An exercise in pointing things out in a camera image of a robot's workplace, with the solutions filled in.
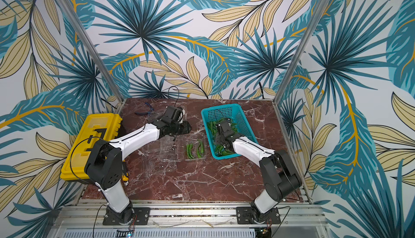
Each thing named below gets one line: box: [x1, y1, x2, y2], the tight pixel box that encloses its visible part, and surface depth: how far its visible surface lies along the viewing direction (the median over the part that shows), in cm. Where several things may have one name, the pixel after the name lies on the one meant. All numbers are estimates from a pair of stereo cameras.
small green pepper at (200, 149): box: [197, 139, 205, 159], surface depth 96 cm
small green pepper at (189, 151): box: [186, 143, 194, 160], surface depth 94 cm
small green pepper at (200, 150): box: [196, 141, 204, 159], surface depth 95 cm
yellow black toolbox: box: [60, 112, 123, 182], surface depth 83 cm
